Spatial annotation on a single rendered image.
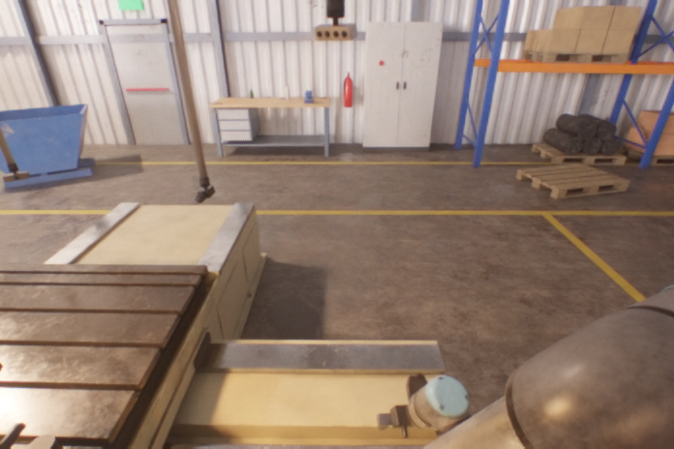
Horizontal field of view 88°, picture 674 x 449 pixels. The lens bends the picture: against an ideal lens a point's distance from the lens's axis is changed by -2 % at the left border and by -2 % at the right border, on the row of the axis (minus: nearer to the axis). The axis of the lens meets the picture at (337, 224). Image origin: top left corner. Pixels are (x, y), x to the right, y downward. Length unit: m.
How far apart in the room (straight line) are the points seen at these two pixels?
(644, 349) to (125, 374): 1.22
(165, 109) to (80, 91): 1.64
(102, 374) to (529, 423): 1.17
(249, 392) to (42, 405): 0.63
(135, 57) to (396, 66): 4.64
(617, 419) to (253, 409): 1.24
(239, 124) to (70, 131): 2.43
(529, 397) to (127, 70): 7.85
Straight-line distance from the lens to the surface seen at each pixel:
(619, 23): 6.96
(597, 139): 7.30
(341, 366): 1.52
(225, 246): 2.60
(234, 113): 6.48
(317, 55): 7.04
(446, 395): 0.91
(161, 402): 1.33
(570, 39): 6.61
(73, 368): 1.41
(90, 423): 1.24
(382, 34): 6.44
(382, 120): 6.58
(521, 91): 7.84
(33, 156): 6.63
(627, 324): 0.41
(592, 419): 0.39
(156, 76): 7.73
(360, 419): 1.42
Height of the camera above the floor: 1.89
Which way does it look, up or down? 28 degrees down
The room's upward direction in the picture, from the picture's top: straight up
